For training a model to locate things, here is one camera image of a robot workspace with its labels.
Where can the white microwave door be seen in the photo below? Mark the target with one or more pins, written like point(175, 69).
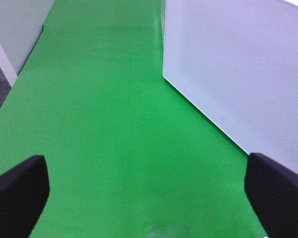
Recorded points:
point(237, 62)

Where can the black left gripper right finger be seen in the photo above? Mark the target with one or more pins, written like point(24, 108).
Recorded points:
point(272, 190)

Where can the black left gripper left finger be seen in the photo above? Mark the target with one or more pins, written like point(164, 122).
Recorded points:
point(24, 191)

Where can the green table cloth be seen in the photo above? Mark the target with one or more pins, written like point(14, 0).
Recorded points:
point(128, 155)

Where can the white microwave oven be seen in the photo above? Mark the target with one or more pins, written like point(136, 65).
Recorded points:
point(162, 17)

